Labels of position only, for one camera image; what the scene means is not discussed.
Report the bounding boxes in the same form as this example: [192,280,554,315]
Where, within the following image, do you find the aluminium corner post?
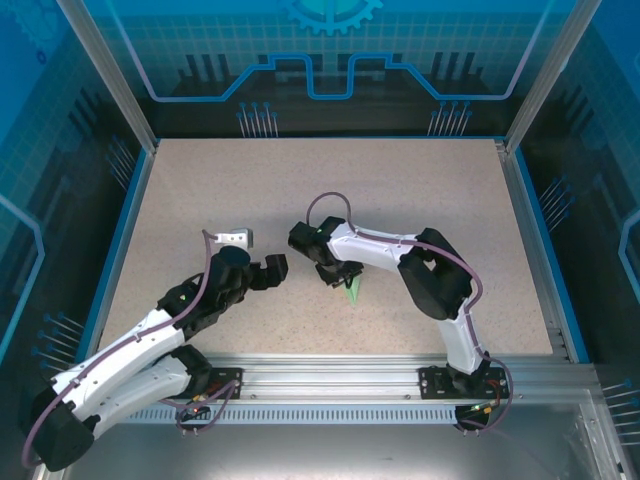
[54,0,160,151]
[501,0,604,154]

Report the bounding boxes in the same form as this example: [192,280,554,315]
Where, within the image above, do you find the slotted metal cable duct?
[119,405,594,426]

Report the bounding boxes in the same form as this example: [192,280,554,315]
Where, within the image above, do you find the arm cable connector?
[178,394,211,421]
[457,402,501,419]

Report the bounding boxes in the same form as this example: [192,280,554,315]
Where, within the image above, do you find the blue table edge strip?
[74,147,154,364]
[514,148,591,364]

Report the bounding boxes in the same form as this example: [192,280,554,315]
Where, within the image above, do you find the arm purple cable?
[305,192,516,437]
[23,228,245,469]

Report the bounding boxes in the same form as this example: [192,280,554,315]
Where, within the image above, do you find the right arm cable connector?
[457,402,501,419]

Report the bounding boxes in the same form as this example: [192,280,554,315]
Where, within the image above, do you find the aluminium frame rail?
[67,352,601,401]

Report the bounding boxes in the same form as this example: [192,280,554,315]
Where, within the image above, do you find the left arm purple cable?
[23,228,245,469]

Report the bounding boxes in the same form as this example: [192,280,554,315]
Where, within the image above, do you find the light green cloth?
[342,277,365,305]

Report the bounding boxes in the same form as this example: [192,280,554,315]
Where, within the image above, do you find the left arm cable connector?
[178,394,211,421]

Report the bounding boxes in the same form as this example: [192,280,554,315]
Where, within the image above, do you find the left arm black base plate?
[197,367,246,401]

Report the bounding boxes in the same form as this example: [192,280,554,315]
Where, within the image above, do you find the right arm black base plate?
[418,364,512,401]

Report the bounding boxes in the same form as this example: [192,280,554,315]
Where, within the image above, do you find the blue circuit graphic side panel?
[0,0,146,480]
[519,0,640,480]

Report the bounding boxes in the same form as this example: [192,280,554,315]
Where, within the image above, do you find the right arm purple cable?
[305,192,516,437]

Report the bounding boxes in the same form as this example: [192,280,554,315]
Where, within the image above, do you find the aluminium side rail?
[493,139,572,362]

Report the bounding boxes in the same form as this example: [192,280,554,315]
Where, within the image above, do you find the grey metal sheet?
[29,389,640,480]

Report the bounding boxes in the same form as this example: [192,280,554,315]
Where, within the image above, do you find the blue gear graphic panel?
[92,0,566,139]

